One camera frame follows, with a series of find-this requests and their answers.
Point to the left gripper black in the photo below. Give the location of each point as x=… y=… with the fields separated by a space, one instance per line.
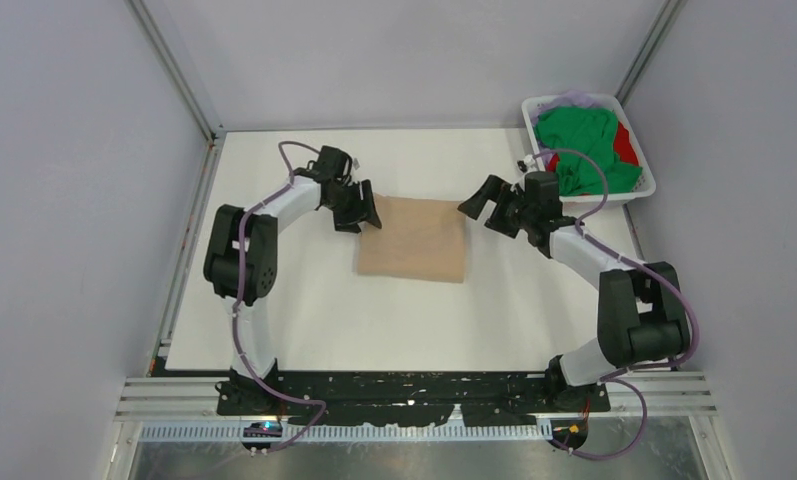
x=363 y=211

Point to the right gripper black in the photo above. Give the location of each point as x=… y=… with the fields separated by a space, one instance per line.
x=494 y=189

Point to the beige t shirt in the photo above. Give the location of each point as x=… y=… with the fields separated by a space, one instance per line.
x=420 y=239

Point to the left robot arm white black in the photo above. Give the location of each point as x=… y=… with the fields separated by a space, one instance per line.
x=241 y=264

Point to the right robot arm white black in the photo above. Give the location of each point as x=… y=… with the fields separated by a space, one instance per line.
x=642 y=320

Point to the white plastic basket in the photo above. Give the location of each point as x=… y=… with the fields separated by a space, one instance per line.
x=646 y=184

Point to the green t shirt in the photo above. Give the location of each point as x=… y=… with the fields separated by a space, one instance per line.
x=583 y=140

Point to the lavender t shirt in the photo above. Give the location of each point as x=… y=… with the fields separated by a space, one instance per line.
x=571 y=98

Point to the red t shirt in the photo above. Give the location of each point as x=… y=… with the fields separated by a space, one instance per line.
x=622 y=147

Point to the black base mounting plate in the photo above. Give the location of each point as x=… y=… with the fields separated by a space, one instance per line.
x=405 y=399

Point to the white slotted cable duct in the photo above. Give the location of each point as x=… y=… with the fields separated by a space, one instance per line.
x=272 y=432

